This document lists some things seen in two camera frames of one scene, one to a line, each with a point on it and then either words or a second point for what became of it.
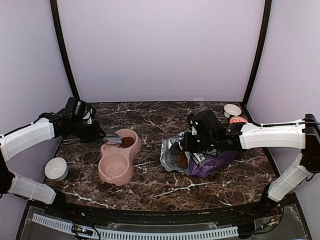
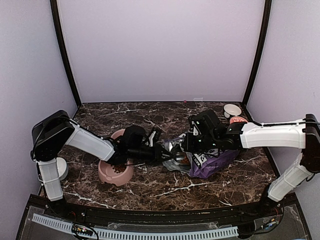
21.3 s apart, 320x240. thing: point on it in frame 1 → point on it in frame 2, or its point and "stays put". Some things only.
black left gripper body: [86, 134] → [155, 153]
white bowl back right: [231, 109] stays put
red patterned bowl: [238, 119] stays put
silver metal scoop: [113, 137] → [181, 159]
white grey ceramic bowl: [56, 169] stays put
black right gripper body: [205, 143] stays put
